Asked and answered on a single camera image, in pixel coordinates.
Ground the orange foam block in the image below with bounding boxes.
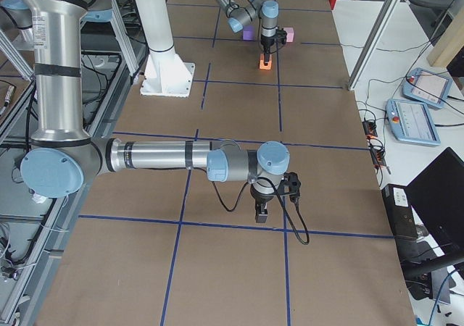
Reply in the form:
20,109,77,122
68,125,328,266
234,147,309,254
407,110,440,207
259,53,273,70

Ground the purple foam block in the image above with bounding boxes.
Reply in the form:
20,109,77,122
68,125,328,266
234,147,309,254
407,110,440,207
242,25,255,41

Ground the pink foam block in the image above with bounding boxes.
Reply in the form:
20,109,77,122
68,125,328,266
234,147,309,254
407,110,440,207
283,27,294,43

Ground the orange black power strip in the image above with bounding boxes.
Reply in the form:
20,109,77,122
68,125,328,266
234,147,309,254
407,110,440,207
362,119,386,170

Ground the black computer box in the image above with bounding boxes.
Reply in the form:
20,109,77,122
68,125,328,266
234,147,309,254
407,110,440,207
381,184,418,241

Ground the lower teach pendant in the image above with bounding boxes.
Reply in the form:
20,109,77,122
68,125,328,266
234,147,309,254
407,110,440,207
386,99,441,146

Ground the teach pendant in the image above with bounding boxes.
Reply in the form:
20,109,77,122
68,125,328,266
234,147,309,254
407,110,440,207
386,99,441,146
402,67,452,109

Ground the upper teach pendant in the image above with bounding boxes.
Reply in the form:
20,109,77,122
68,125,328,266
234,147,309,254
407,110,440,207
402,67,452,109

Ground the black monitor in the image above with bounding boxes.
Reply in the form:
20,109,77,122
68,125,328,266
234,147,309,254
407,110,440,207
406,147,464,253

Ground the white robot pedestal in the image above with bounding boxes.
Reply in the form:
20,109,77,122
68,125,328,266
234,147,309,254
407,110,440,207
136,0,195,97

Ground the aluminium frame post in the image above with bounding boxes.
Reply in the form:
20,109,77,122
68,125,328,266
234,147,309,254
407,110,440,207
347,0,400,91

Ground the aluminium frame table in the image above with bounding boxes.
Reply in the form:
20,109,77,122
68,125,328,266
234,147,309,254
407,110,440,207
1,23,134,325

